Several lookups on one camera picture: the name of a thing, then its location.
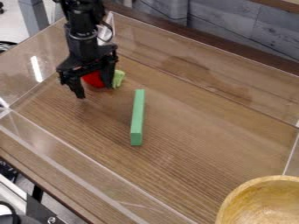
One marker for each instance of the red plush fruit green stem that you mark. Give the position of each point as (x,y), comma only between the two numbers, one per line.
(93,79)

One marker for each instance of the green rectangular block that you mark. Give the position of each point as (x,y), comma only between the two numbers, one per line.
(137,118)

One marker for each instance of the black equipment with screw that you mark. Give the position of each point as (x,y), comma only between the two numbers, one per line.
(37,214)

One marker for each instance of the clear acrylic corner bracket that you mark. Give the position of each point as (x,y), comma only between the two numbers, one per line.
(105,30)

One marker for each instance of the wooden bowl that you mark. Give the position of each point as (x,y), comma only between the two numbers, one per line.
(264,200)

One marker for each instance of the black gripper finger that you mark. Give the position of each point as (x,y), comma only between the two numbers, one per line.
(107,72)
(75,86)

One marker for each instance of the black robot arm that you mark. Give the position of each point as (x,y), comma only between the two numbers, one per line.
(84,16)

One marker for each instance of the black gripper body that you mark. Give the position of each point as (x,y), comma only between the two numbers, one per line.
(85,55)

